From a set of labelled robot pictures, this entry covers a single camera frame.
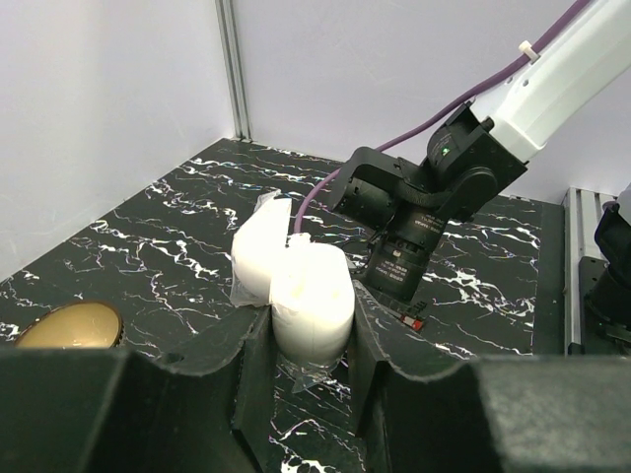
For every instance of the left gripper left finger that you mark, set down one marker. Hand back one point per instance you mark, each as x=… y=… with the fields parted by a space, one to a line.
x=203 y=406

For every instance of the white earbud charging case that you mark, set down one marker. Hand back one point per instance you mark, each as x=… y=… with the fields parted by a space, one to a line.
x=307 y=284

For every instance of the gold metal bowl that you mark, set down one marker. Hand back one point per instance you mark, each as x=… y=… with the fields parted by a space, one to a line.
x=79 y=325

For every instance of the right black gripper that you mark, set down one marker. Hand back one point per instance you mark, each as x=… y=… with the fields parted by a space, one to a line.
x=408 y=314

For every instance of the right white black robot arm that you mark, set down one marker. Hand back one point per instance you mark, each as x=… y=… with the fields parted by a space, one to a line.
x=480 y=144

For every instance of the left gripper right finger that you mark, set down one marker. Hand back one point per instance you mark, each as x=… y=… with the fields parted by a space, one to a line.
x=420 y=410

